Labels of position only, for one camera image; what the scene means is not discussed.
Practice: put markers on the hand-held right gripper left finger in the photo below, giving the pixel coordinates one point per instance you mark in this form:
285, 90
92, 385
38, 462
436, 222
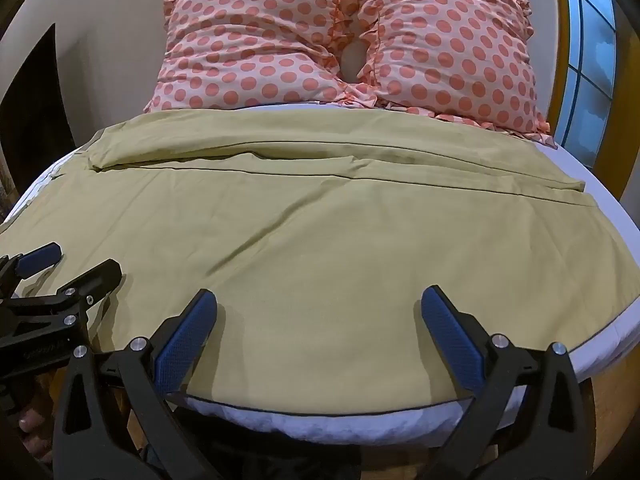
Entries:
187, 340

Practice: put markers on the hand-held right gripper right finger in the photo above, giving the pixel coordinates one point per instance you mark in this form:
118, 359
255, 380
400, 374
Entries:
450, 340

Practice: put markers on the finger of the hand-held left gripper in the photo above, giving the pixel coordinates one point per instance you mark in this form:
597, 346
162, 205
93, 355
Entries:
100, 277
42, 257

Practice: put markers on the yellow-green bed sheet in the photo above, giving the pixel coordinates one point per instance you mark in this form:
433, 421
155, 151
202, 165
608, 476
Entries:
325, 260

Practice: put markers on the person's left hand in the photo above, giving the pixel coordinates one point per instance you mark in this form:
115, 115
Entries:
35, 425

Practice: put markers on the dark wooden door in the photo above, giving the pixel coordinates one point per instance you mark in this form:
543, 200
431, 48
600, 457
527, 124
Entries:
35, 120

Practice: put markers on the white bed mattress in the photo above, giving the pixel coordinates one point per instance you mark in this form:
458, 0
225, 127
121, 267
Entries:
300, 422

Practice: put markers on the pink polka dot pillow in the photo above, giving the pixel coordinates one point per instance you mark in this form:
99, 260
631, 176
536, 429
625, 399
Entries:
450, 50
255, 40

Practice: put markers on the blue framed window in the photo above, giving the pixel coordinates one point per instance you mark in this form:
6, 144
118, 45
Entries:
595, 60

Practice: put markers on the wooden bed frame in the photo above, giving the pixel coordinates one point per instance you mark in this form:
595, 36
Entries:
615, 425

